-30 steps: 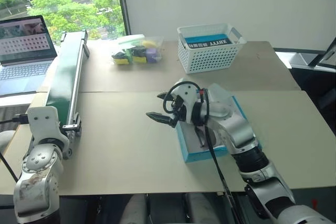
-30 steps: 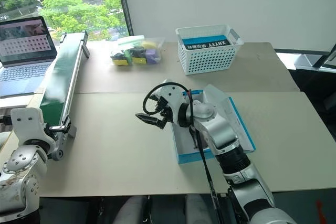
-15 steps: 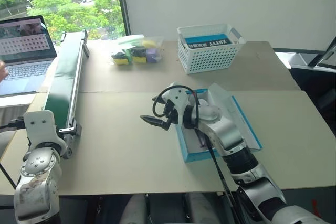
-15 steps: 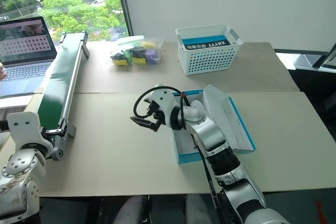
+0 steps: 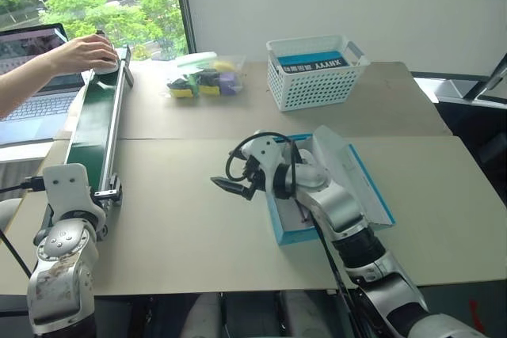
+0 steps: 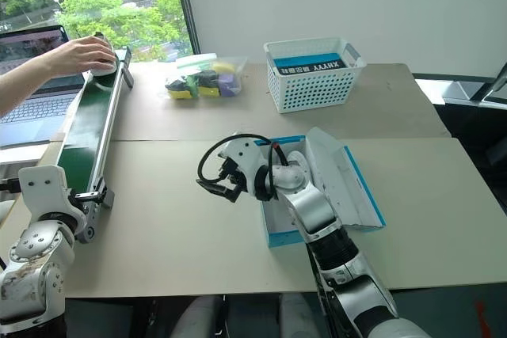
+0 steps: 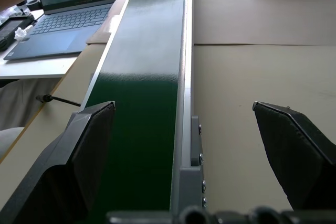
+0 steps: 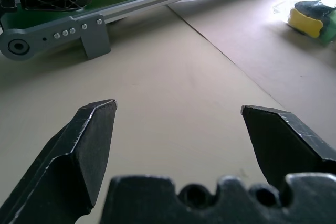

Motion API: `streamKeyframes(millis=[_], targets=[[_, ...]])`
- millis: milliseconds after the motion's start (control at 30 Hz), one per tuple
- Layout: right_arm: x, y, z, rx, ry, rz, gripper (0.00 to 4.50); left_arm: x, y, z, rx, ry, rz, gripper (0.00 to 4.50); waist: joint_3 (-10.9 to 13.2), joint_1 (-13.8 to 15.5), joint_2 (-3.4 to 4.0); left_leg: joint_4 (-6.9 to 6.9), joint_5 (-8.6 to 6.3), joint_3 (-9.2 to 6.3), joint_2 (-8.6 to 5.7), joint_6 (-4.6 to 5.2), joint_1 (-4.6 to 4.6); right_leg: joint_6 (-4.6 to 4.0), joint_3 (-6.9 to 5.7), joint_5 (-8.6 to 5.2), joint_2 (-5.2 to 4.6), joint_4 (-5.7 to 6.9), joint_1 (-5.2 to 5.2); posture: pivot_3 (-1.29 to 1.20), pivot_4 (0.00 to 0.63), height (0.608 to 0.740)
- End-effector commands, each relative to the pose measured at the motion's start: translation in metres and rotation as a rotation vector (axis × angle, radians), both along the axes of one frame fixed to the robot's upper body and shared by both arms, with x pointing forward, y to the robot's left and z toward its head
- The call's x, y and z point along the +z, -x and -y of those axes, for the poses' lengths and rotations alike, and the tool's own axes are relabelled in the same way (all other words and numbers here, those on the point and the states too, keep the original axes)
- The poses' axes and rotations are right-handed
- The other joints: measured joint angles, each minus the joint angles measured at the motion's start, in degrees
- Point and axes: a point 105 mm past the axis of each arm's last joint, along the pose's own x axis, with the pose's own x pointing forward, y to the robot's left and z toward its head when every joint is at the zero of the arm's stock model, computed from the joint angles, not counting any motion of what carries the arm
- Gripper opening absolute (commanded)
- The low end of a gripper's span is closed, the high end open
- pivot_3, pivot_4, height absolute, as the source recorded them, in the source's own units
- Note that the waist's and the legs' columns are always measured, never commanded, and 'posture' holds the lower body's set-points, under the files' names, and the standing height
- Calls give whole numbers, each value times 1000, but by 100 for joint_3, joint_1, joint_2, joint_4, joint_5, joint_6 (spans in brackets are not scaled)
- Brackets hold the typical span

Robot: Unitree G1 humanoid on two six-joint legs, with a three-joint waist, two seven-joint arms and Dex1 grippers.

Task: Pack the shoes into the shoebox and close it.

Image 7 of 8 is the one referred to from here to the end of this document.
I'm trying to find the grey blue laptop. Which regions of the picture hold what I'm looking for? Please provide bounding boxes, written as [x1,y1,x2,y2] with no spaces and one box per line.
[3,0,129,62]

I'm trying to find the black cable with plug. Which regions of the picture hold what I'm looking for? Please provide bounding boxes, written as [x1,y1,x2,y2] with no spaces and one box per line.
[35,94,82,108]

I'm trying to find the grey conveyor bracket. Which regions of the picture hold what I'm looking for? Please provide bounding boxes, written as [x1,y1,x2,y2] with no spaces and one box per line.
[178,115,208,216]

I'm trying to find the brown cardboard sheet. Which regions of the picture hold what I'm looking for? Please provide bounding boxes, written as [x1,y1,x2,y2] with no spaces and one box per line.
[86,15,123,45]

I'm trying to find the white side table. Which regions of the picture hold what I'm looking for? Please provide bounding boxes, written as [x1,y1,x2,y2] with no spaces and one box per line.
[0,8,82,80]

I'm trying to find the crumpled white paper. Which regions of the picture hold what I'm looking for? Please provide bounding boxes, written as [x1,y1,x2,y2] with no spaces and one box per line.
[13,24,34,42]

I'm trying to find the green conveyor belt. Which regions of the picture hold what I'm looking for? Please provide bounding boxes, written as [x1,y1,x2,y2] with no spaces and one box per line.
[78,0,195,224]

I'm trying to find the black handheld device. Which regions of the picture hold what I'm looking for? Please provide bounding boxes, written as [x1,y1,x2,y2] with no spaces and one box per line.
[0,14,36,52]

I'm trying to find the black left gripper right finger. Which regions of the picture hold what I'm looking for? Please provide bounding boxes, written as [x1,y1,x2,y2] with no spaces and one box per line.
[252,101,336,212]

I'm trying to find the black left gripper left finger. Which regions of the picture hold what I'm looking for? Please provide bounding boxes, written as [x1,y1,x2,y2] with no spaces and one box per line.
[0,100,116,224]

